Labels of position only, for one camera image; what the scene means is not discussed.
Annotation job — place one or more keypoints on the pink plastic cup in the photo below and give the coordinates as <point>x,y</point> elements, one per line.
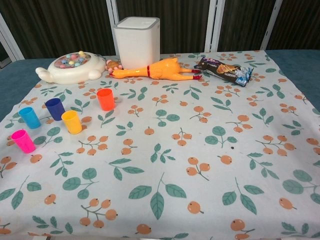
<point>23,142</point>

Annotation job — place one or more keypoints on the floral orange-berry tablecloth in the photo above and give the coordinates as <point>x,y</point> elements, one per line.
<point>160,150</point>

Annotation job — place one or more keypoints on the orange plastic cup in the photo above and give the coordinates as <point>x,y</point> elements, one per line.
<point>106,101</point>

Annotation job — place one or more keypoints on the light blue plastic cup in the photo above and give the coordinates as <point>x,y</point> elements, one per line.
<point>30,118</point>

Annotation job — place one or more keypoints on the dark snack packet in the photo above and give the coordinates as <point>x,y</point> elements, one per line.
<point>220,70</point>

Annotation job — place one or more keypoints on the small pink doll toy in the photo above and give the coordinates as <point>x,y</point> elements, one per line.
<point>112,64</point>

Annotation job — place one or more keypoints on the white square lidded bin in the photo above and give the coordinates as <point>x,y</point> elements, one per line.
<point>137,45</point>

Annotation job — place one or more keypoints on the yellow plastic cup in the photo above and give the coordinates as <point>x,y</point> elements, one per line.
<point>72,123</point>

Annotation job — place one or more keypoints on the white fishing game toy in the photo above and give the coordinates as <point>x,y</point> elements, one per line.
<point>75,72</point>

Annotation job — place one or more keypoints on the yellow rubber chicken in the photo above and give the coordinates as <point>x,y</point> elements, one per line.
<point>162,70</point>

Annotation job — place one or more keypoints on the dark blue plastic cup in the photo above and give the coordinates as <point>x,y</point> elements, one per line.
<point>55,110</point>

